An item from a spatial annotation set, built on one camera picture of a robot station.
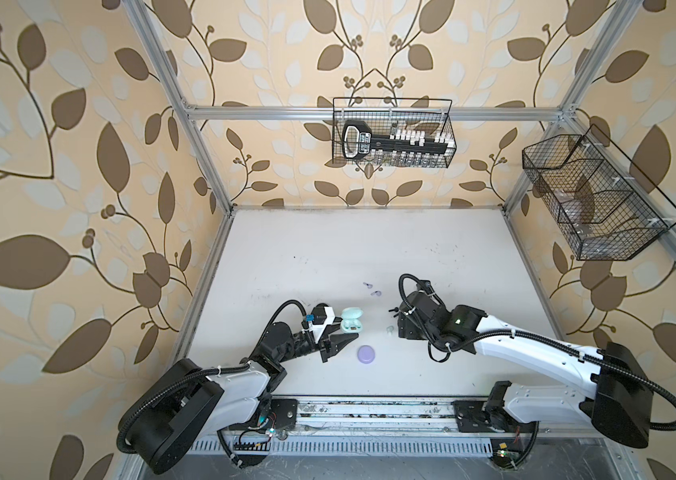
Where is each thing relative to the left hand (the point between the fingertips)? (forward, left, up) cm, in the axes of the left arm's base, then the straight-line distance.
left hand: (355, 328), depth 74 cm
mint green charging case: (+2, +1, +1) cm, 2 cm away
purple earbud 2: (+18, -7, -14) cm, 24 cm away
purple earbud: (+21, -5, -16) cm, 27 cm away
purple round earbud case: (-1, -4, -16) cm, 16 cm away
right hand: (+4, -15, -7) cm, 17 cm away
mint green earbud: (+6, -11, -15) cm, 19 cm away
